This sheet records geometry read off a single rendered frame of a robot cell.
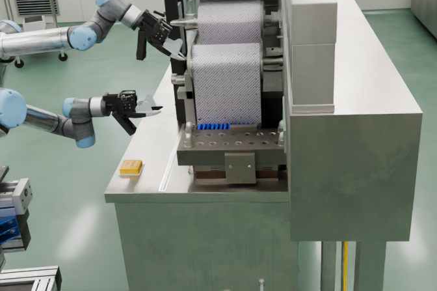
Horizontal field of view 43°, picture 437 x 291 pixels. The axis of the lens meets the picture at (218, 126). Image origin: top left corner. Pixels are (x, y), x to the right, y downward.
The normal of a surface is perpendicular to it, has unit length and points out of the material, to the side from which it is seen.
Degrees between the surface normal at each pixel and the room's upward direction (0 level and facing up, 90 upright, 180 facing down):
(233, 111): 90
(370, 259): 90
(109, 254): 0
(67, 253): 0
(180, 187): 0
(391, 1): 90
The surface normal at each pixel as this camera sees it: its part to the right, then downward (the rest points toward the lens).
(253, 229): -0.09, 0.43
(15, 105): 0.89, 0.07
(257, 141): -0.07, -0.90
